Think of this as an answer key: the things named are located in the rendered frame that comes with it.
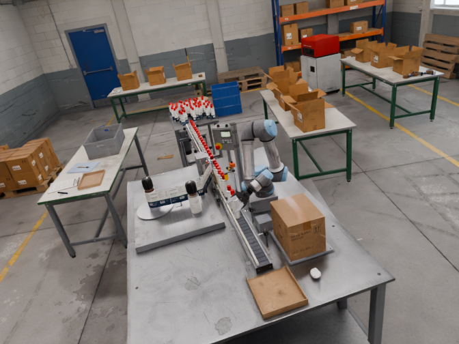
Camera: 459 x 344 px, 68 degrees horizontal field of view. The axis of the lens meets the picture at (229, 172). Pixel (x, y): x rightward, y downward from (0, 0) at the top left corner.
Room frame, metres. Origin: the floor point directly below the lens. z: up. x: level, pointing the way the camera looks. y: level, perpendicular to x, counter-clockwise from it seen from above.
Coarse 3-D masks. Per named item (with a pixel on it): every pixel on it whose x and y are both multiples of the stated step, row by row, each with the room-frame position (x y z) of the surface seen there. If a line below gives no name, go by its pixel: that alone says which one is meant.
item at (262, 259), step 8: (216, 184) 2.66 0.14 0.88; (240, 224) 2.01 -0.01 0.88; (248, 232) 1.90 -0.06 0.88; (248, 240) 1.81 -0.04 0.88; (256, 240) 1.80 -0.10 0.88; (248, 248) 1.73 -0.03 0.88; (256, 248) 1.72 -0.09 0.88; (256, 256) 1.65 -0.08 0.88; (264, 256) 1.64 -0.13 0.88; (256, 264) 1.58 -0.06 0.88; (264, 264) 1.56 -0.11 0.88
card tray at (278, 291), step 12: (264, 276) 1.51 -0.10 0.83; (276, 276) 1.49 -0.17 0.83; (288, 276) 1.48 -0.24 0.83; (252, 288) 1.44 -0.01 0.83; (264, 288) 1.42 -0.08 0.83; (276, 288) 1.41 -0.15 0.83; (288, 288) 1.39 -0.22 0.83; (300, 288) 1.35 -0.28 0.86; (264, 300) 1.33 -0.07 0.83; (276, 300) 1.32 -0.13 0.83; (288, 300) 1.31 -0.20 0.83; (300, 300) 1.29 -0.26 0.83; (264, 312) 1.26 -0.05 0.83; (276, 312) 1.23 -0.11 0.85
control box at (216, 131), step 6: (216, 126) 2.51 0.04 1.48; (222, 126) 2.48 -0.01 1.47; (228, 126) 2.46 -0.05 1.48; (216, 132) 2.46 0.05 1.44; (216, 138) 2.47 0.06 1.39; (222, 138) 2.45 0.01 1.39; (228, 138) 2.43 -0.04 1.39; (216, 144) 2.47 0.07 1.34; (222, 144) 2.45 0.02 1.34; (228, 144) 2.43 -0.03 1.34
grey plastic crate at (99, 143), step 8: (96, 128) 4.57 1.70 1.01; (104, 128) 4.57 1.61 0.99; (112, 128) 4.58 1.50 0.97; (120, 128) 4.46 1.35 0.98; (88, 136) 4.28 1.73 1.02; (96, 136) 4.57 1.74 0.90; (104, 136) 4.57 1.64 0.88; (112, 136) 4.58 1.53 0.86; (120, 136) 4.33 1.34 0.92; (88, 144) 3.98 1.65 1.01; (96, 144) 3.99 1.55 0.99; (104, 144) 4.46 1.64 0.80; (112, 144) 4.00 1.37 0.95; (120, 144) 4.20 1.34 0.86; (88, 152) 3.98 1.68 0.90; (96, 152) 3.99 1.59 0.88; (104, 152) 3.99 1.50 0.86; (112, 152) 4.00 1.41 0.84
